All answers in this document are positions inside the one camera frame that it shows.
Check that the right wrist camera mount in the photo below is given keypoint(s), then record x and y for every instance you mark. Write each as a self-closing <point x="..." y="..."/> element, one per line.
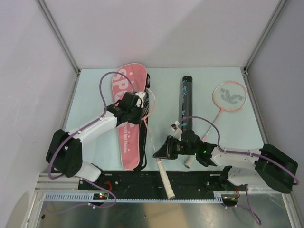
<point x="176" y="130"/>

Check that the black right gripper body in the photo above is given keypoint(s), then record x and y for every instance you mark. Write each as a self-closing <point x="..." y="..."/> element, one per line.
<point x="180" y="149"/>

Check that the aluminium frame post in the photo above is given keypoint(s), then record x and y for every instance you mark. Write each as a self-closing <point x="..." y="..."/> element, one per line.
<point x="274" y="18"/>
<point x="58" y="35"/>

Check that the pink racket cover bag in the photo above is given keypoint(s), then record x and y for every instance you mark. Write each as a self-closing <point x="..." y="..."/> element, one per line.
<point x="132" y="138"/>

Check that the black shuttlecock tube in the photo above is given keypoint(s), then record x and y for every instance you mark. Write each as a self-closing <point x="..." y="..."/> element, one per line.
<point x="186" y="103"/>

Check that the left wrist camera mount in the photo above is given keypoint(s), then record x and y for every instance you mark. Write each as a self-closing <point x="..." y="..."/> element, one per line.
<point x="141" y="96"/>

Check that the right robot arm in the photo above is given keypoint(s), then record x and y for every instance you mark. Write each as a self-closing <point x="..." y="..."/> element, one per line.
<point x="267" y="165"/>

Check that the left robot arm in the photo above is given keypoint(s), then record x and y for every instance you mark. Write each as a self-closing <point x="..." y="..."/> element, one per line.
<point x="65" y="152"/>

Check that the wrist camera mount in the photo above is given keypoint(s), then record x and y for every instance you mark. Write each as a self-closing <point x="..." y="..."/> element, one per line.
<point x="141" y="96"/>
<point x="176" y="130"/>

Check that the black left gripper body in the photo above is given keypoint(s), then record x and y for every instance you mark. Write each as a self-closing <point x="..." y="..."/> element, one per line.
<point x="135" y="115"/>

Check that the left aluminium frame post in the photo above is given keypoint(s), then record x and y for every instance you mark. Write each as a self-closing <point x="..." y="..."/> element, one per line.
<point x="58" y="35"/>

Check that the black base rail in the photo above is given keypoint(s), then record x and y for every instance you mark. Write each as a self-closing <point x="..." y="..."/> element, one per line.
<point x="148" y="185"/>

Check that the pink badminton racket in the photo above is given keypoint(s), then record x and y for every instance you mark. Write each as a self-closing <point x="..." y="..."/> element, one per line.
<point x="229" y="96"/>
<point x="148" y="108"/>

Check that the right aluminium frame post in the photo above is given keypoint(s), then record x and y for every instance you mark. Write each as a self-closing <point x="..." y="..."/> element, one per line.
<point x="274" y="18"/>

